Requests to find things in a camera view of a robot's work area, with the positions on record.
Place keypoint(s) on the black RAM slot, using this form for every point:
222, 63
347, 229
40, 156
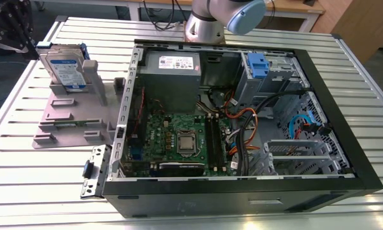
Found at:
211, 143
219, 143

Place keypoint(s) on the blue expansion slot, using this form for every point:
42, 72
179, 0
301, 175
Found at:
135, 153

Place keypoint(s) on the metal card retention bracket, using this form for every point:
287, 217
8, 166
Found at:
97, 167

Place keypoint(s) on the brown wooden cabinet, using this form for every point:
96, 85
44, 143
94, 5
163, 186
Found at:
360, 24

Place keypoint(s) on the black office chair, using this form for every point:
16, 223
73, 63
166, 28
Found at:
2, 53

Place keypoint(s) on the silver CPU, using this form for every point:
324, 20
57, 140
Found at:
185, 143

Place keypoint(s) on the grey parts rack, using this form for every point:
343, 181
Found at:
73, 115

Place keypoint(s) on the green motherboard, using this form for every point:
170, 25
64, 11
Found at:
159, 143

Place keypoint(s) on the black graphics card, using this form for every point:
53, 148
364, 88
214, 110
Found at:
178, 167

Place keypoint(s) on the CPU socket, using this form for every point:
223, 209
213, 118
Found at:
186, 131

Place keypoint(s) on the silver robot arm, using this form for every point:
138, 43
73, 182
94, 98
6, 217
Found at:
203, 31

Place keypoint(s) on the blue plastic drive latch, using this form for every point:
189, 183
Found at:
258, 65

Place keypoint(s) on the grey power supply unit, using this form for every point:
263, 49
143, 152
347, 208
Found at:
169, 91

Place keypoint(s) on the black PC case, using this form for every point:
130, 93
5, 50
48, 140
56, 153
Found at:
210, 198

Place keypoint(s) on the metal disk bay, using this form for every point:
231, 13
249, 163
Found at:
293, 143

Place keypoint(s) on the green RAM stick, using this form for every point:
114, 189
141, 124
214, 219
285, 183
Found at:
69, 123

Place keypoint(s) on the hard disk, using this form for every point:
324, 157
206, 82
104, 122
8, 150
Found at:
65, 72

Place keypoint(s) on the metal drive cage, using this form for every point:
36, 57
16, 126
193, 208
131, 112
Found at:
274, 83

